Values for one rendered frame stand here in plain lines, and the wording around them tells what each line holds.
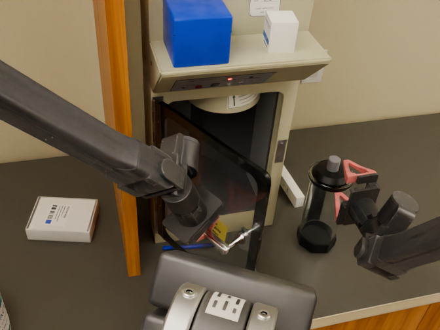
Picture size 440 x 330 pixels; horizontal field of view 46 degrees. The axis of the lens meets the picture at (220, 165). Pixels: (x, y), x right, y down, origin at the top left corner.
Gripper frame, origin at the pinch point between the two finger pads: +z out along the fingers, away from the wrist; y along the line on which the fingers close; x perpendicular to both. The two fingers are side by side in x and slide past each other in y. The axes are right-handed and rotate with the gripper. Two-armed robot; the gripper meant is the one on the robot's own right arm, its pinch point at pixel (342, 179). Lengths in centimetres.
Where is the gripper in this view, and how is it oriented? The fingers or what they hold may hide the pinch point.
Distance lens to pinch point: 119.9
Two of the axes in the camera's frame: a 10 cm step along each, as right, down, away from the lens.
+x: -9.7, 1.4, -2.2
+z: -2.5, -6.5, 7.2
